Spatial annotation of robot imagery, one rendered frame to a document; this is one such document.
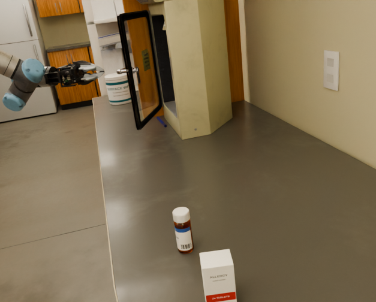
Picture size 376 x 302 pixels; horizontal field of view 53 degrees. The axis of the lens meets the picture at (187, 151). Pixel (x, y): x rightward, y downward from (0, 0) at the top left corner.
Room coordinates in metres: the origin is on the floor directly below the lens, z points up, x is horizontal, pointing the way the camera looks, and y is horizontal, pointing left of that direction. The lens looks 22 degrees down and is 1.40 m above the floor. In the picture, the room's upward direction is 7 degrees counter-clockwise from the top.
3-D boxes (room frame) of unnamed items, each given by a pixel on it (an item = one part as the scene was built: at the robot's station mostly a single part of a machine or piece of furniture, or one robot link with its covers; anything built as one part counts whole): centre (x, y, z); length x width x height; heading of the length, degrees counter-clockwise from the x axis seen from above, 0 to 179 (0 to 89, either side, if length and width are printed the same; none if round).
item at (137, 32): (1.43, 0.13, 1.19); 0.30 x 0.01 x 0.40; 165
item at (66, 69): (1.43, 0.42, 1.20); 0.12 x 0.09 x 0.08; 75
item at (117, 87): (2.00, 0.32, 1.02); 0.13 x 0.13 x 0.15
